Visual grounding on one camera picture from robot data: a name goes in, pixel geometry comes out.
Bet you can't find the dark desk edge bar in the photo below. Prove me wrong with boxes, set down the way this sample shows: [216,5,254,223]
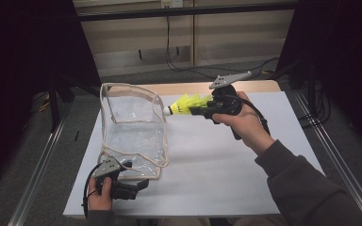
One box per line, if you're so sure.
[76,1,300,23]

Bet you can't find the bundle of black floor cables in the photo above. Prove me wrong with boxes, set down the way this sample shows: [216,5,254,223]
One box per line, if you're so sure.
[298,81,332,128]

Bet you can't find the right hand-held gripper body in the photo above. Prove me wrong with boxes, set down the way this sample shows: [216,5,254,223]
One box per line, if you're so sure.
[208,71,253,141]

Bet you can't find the white wall power outlet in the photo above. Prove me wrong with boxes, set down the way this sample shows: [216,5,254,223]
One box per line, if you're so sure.
[160,0,184,8]

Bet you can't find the right hand-held gripper black cable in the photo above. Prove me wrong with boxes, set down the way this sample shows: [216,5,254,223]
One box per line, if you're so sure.
[222,93,272,137]

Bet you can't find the person's left leg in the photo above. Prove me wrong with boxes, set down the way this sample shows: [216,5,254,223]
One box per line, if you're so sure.
[158,217,210,226]

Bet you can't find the metal floor rail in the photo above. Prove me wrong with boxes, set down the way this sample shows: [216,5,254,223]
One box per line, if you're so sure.
[8,116,69,226]
[293,90,362,226]

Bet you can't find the black power cable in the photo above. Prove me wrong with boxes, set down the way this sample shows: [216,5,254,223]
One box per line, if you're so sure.
[164,7,281,82]

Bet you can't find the left hand-held gripper black cable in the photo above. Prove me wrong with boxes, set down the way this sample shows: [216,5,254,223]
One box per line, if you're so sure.
[81,163,103,219]

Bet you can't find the person's right hand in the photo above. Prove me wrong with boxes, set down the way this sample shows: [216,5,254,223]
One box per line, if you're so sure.
[211,90,276,156]

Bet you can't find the black metal stand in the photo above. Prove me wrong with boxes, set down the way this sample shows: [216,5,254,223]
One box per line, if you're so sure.
[48,74,74,133]

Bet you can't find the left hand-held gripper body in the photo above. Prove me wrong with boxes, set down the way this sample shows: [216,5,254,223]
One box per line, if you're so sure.
[93,155,140,202]

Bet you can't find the black curtain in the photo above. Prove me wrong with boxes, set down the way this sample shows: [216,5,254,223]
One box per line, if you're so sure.
[276,0,362,154]
[0,0,102,192]

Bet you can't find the person's left hand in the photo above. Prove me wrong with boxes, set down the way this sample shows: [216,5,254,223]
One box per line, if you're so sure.
[88,176,114,212]

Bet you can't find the hand-held gripper black cable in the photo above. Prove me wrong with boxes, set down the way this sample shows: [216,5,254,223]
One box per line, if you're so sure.
[222,93,272,137]
[81,163,103,219]

